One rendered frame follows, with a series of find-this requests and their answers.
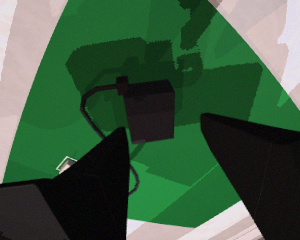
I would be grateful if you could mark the green circuit board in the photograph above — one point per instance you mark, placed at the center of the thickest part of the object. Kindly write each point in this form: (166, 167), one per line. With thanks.
(188, 42)

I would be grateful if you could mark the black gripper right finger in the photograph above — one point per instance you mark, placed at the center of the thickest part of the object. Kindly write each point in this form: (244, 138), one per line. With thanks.
(263, 164)

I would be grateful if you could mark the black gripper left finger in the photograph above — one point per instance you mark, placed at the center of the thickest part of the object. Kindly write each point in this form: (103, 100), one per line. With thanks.
(87, 201)

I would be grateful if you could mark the black cable with plug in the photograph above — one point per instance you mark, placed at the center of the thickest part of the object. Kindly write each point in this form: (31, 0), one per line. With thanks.
(150, 109)

